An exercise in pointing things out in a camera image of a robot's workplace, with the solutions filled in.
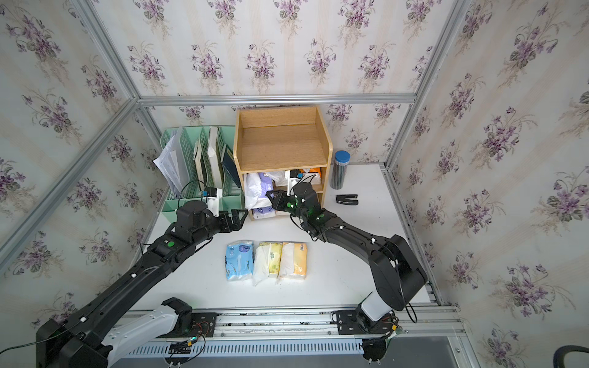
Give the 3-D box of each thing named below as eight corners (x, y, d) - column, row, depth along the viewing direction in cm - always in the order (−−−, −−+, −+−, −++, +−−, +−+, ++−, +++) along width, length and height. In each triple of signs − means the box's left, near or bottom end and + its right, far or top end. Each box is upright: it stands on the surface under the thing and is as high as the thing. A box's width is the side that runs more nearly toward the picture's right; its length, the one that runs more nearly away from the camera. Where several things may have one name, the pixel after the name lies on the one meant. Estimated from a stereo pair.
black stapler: (336, 205, 106) (337, 202, 105) (335, 197, 109) (336, 194, 107) (357, 205, 106) (358, 202, 105) (356, 197, 109) (357, 195, 107)
